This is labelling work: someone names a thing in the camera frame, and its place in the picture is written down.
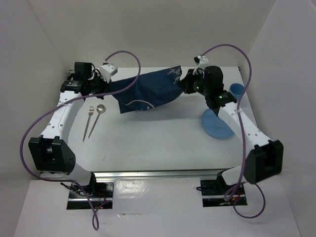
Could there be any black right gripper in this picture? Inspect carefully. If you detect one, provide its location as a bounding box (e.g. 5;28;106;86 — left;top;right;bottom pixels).
178;69;210;97

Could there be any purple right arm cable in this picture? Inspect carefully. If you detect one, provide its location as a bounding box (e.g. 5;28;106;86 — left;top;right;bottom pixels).
199;43;266;219

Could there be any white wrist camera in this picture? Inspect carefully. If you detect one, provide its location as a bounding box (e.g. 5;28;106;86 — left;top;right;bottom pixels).
193;55;209;75
99;64;118;83

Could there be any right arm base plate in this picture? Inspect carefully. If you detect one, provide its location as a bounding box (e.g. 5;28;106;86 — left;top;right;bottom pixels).
196;180;247;207

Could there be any navy blue fish placemat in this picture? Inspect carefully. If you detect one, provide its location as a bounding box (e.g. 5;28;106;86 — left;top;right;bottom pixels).
113;66;183;114

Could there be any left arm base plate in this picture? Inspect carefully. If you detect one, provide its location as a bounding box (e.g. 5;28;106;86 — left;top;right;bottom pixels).
64;182;114;210

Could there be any light blue cup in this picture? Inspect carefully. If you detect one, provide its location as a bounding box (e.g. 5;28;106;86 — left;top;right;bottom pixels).
229;83;244;101

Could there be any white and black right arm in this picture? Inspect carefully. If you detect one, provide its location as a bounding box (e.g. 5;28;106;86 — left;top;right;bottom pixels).
178;66;284;194

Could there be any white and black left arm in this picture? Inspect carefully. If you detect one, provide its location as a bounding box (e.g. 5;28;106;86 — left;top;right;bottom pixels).
28;62;118;197

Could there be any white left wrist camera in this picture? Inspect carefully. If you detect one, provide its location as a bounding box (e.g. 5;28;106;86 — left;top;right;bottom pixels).
99;64;118;83

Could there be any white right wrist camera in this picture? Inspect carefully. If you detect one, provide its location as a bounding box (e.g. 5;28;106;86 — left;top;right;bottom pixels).
193;55;209;75

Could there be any silver fork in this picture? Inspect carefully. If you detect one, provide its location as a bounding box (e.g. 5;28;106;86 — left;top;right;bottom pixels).
82;106;94;142

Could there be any light blue plate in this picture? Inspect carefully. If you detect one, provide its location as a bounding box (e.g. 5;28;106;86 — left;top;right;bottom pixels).
201;109;234;140

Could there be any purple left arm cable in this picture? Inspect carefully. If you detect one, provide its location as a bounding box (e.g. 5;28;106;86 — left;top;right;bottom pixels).
19;50;141;231

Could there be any silver spoon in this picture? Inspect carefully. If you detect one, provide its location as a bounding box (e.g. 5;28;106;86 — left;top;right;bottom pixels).
88;104;106;138

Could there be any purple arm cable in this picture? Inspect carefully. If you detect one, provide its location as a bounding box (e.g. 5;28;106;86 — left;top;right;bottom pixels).
19;50;141;231
199;43;266;219

